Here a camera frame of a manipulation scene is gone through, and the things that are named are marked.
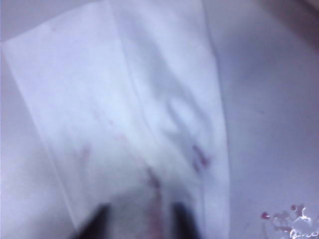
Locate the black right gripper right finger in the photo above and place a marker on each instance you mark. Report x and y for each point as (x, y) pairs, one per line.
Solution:
(184, 221)

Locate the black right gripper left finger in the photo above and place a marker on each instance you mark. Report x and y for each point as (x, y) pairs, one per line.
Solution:
(96, 222)

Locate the white wet wipe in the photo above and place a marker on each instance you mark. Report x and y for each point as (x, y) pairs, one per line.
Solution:
(119, 104)

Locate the red cherry juice stain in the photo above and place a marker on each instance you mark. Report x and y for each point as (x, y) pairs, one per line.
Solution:
(286, 219)

